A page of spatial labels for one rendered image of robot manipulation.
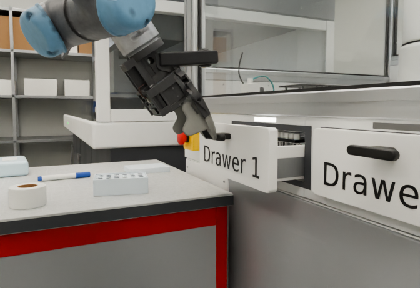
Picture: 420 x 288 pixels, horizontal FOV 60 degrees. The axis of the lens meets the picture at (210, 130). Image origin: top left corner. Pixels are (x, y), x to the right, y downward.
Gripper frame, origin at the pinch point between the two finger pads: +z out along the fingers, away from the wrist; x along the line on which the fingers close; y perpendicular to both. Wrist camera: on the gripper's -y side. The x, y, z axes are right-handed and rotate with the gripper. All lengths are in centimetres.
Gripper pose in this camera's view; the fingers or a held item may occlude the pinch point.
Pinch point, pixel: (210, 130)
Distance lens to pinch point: 71.4
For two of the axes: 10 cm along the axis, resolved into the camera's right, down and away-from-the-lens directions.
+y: -7.4, 5.9, -3.1
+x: 4.2, 0.6, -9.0
